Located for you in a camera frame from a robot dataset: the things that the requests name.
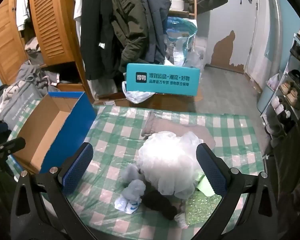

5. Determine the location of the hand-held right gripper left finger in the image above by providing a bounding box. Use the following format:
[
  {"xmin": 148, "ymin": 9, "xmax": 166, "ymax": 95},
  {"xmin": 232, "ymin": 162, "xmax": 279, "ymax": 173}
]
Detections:
[{"xmin": 10, "ymin": 142, "xmax": 97, "ymax": 240}]

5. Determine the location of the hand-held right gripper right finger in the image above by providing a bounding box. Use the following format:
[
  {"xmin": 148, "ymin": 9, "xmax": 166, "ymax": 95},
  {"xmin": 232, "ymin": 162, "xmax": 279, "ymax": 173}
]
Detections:
[{"xmin": 195, "ymin": 142, "xmax": 281, "ymax": 240}]

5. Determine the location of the green glitter scouring pad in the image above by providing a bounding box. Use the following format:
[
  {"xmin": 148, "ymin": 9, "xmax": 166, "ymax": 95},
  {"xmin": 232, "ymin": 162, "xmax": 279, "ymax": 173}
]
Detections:
[{"xmin": 184, "ymin": 194, "xmax": 223, "ymax": 226}]

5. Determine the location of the blue cardboard box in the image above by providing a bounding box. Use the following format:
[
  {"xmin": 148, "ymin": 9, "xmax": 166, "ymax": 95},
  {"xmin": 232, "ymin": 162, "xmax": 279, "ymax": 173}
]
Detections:
[{"xmin": 12, "ymin": 91, "xmax": 98, "ymax": 175}]

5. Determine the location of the white mesh bath pouf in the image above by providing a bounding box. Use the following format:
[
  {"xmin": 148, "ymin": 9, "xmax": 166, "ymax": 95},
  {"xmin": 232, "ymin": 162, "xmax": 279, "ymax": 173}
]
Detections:
[{"xmin": 138, "ymin": 131, "xmax": 203, "ymax": 198}]

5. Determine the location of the grey-blue cloth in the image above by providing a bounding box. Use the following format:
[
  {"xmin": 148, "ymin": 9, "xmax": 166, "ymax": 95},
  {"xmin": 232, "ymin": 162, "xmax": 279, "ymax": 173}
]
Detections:
[{"xmin": 122, "ymin": 166, "xmax": 147, "ymax": 202}]

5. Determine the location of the black sock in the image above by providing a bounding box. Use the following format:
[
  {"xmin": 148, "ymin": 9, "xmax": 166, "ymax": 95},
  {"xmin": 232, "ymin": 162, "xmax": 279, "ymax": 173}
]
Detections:
[{"xmin": 142, "ymin": 189, "xmax": 178, "ymax": 221}]

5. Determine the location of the grey printed garment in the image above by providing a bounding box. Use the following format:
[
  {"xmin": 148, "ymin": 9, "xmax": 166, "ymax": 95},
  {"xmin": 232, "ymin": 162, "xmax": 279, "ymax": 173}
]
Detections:
[{"xmin": 0, "ymin": 79, "xmax": 61, "ymax": 130}]

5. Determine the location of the green checked tablecloth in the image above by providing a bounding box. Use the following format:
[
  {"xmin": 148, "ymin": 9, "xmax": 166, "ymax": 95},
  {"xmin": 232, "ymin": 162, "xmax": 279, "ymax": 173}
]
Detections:
[{"xmin": 8, "ymin": 99, "xmax": 266, "ymax": 240}]

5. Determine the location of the small white label card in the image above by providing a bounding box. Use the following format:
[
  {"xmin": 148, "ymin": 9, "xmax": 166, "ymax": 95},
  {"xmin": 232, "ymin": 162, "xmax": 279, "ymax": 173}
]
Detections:
[{"xmin": 174, "ymin": 212, "xmax": 190, "ymax": 229}]

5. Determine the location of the white sock with blue mark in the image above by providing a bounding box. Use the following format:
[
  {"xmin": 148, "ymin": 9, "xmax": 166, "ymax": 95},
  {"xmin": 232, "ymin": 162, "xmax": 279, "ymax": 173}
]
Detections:
[{"xmin": 114, "ymin": 194, "xmax": 142, "ymax": 215}]

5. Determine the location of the grey hoodie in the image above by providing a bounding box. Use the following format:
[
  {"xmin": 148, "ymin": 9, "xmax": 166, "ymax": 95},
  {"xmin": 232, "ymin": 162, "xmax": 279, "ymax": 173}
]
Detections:
[{"xmin": 15, "ymin": 62, "xmax": 49, "ymax": 88}]

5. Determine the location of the pair of black boots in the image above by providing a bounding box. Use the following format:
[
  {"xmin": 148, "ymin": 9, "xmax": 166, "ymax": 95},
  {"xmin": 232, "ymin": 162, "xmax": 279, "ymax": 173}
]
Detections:
[{"xmin": 264, "ymin": 114, "xmax": 296, "ymax": 138}]

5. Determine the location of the pair of white shoes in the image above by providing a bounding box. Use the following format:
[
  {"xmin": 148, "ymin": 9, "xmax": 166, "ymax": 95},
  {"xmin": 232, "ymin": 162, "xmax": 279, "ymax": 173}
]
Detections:
[{"xmin": 271, "ymin": 97, "xmax": 292, "ymax": 118}]

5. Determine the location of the teal printed box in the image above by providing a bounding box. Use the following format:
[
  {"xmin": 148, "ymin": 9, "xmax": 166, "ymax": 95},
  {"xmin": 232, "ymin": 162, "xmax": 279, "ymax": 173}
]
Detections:
[{"xmin": 122, "ymin": 63, "xmax": 201, "ymax": 97}]

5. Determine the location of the small white plastic bag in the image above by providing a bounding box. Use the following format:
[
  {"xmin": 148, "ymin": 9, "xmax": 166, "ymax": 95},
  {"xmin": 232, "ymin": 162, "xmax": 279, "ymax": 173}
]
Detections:
[{"xmin": 266, "ymin": 73, "xmax": 281, "ymax": 91}]

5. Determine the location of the pair of beige shoes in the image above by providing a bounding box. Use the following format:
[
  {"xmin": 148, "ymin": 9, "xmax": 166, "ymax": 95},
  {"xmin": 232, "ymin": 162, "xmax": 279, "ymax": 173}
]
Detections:
[{"xmin": 279, "ymin": 81, "xmax": 300, "ymax": 110}]

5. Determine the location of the wide wooden louvred door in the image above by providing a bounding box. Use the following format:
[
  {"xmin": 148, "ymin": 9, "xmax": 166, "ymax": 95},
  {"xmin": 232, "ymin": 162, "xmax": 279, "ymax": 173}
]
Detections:
[{"xmin": 28, "ymin": 0, "xmax": 83, "ymax": 67}]

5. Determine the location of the white hanging shirt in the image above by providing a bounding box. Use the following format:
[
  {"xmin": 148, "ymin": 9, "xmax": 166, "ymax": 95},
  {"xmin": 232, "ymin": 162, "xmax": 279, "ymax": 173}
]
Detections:
[{"xmin": 14, "ymin": 0, "xmax": 32, "ymax": 32}]

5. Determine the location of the pair of black shoes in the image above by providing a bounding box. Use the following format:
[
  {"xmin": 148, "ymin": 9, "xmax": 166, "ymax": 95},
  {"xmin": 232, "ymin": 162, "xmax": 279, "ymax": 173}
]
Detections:
[{"xmin": 287, "ymin": 69, "xmax": 300, "ymax": 91}]

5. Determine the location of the pale blue shoe rack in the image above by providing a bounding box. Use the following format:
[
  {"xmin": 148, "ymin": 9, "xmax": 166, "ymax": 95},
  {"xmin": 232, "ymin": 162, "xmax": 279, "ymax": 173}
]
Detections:
[{"xmin": 256, "ymin": 26, "xmax": 300, "ymax": 142}]

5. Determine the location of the blue plastic bag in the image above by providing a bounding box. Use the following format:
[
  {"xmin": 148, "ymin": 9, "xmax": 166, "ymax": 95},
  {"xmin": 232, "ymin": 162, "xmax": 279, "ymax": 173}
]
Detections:
[{"xmin": 164, "ymin": 16, "xmax": 198, "ymax": 67}]

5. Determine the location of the black hanging jacket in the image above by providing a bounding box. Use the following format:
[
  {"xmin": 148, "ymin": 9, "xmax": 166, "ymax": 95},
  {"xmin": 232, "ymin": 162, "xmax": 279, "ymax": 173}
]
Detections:
[{"xmin": 79, "ymin": 0, "xmax": 121, "ymax": 81}]

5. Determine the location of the white hanging t-shirt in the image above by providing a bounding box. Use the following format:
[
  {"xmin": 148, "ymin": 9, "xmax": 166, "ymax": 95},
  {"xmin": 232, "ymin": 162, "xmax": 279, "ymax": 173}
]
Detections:
[{"xmin": 66, "ymin": 0, "xmax": 90, "ymax": 32}]

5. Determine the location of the white door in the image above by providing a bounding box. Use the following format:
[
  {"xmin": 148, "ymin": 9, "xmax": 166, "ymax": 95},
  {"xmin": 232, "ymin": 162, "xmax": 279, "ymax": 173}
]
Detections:
[{"xmin": 244, "ymin": 0, "xmax": 278, "ymax": 81}]

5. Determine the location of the olive green hanging jacket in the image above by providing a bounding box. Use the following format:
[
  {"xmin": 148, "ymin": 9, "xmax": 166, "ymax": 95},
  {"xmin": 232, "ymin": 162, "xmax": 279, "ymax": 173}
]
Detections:
[{"xmin": 111, "ymin": 0, "xmax": 150, "ymax": 67}]

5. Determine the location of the grey-blue hanging jacket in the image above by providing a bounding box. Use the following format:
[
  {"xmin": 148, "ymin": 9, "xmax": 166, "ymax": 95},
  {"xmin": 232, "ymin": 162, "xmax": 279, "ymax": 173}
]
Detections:
[{"xmin": 134, "ymin": 0, "xmax": 171, "ymax": 65}]

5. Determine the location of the dark hanging bag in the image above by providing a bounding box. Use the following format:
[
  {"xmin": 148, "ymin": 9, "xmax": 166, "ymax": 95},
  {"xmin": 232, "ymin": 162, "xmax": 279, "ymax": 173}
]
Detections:
[{"xmin": 197, "ymin": 0, "xmax": 230, "ymax": 16}]

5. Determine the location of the wooden shelf unit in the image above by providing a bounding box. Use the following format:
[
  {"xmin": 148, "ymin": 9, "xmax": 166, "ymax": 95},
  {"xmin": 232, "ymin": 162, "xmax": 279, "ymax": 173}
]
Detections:
[{"xmin": 168, "ymin": 0, "xmax": 198, "ymax": 21}]

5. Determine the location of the white pot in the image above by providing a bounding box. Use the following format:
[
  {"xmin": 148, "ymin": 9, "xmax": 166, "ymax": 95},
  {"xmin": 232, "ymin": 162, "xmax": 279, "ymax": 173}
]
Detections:
[{"xmin": 168, "ymin": 0, "xmax": 186, "ymax": 11}]

